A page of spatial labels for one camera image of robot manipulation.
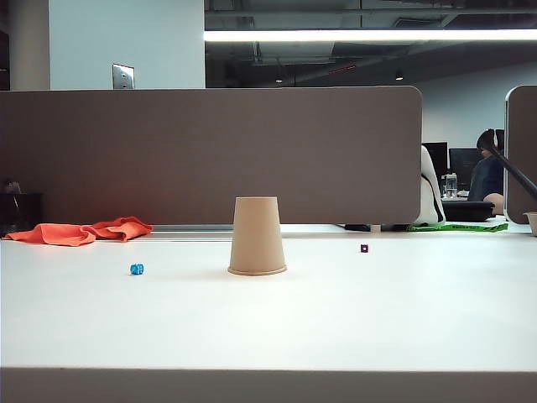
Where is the seated person in dark shirt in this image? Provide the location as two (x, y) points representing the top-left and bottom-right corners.
(467, 128), (507, 216)

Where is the orange cloth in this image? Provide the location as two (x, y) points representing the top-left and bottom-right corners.
(3, 216), (154, 247)

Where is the clear water bottle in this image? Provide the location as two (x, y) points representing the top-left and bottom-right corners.
(441, 171), (460, 199)

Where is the white chair back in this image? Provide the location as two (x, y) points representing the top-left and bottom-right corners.
(418, 144), (447, 226)

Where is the brown foreground panel edge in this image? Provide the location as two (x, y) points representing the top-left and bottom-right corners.
(0, 367), (537, 403)

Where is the large brown desk divider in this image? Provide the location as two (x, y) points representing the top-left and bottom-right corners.
(0, 86), (424, 226)

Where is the metal wall switch plate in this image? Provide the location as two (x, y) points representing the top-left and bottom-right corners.
(112, 62), (136, 90)

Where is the black diagonal rod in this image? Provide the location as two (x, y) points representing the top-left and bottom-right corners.
(482, 133), (537, 192)

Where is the computer monitor with grey frame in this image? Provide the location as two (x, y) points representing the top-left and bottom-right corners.
(449, 147), (483, 185)

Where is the brown paper cup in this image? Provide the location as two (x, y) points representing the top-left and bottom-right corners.
(227, 196), (289, 276)

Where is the green tape strip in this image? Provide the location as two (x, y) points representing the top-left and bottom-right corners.
(409, 222), (509, 233)

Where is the brown divider with white edge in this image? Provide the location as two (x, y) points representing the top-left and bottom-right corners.
(504, 85), (537, 225)

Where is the long ceiling light strip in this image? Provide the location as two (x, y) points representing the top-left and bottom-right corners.
(204, 28), (537, 42)

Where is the black flat case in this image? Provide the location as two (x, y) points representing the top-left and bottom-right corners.
(441, 199), (498, 222)

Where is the black computer monitor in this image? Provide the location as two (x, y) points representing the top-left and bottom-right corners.
(422, 141), (450, 182)

